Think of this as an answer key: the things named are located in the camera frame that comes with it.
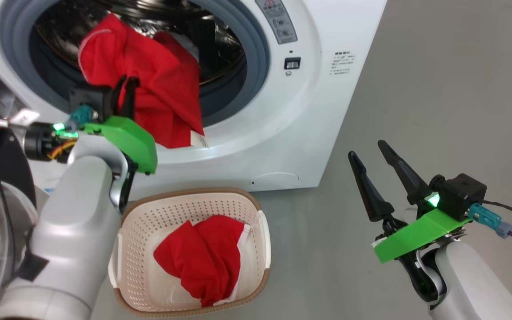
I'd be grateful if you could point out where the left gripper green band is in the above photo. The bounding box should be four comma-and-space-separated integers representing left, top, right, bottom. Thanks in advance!
23, 76, 158, 210

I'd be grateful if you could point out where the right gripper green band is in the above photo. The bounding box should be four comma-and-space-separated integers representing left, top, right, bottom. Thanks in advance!
348, 140, 472, 308

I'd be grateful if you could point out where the red and white garment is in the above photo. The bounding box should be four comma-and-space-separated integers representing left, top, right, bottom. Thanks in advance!
78, 13, 208, 149
153, 215, 251, 308

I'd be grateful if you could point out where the black round glass washer door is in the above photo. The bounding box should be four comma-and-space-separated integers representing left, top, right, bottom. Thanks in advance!
0, 93, 39, 320

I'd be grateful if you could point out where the cream basket with brown rim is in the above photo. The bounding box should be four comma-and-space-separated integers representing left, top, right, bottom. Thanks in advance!
107, 188, 272, 318

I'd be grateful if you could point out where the white front-load washing machine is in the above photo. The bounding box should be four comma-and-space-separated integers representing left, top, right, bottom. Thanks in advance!
0, 0, 388, 196

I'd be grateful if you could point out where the grey rubber door gasket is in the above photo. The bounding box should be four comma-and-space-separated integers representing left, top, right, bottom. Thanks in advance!
0, 0, 271, 127

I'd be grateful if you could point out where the steel perforated washer drum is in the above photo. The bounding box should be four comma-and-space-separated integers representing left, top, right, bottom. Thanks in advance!
34, 0, 248, 85

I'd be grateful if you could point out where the round filter cover panel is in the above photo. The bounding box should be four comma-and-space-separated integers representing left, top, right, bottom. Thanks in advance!
251, 172, 300, 192

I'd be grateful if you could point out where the printed text sticker on washer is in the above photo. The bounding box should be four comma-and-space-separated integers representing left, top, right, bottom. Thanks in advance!
329, 51, 356, 75

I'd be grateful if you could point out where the grey warning sticker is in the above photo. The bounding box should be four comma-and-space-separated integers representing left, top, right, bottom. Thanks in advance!
255, 0, 298, 45

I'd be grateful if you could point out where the left camera cable teal connector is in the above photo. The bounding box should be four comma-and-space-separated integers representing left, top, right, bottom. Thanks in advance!
67, 104, 94, 130

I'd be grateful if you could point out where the camera cable teal connector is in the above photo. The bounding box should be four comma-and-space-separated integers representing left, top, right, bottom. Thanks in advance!
67, 104, 94, 130
468, 200, 512, 244

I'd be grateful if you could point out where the right camera cable teal connector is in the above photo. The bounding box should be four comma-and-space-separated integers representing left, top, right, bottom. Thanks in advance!
468, 200, 512, 244

